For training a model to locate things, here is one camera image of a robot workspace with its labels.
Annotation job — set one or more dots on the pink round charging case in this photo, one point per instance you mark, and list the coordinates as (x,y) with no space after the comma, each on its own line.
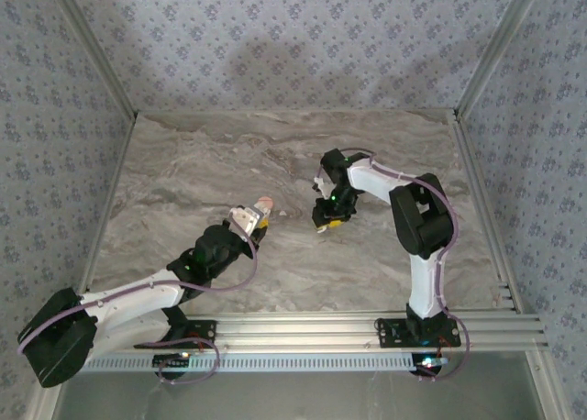
(267,203)

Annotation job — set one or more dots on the control board with green light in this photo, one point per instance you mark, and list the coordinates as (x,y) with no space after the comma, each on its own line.
(428,361)
(172,360)

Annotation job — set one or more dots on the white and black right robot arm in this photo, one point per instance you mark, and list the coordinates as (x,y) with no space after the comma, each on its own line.
(424,282)

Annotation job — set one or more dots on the grey plain side rail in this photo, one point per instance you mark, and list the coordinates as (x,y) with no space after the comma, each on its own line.
(104,209)

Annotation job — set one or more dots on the grey metal sheet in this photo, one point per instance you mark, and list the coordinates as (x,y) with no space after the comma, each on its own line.
(298,397)

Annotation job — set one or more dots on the aluminium frame post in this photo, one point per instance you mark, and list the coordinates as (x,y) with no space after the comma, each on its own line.
(498,48)
(96,48)

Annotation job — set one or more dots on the white round charging case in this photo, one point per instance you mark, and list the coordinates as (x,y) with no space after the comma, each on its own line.
(323,229)

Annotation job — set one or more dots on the aluminium grooved side rail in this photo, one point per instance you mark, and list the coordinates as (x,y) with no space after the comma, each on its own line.
(486,209)

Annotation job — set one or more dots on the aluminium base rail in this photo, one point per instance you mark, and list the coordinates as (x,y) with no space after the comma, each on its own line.
(298,333)

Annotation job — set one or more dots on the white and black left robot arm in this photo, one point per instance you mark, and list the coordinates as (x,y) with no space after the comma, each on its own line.
(137,291)

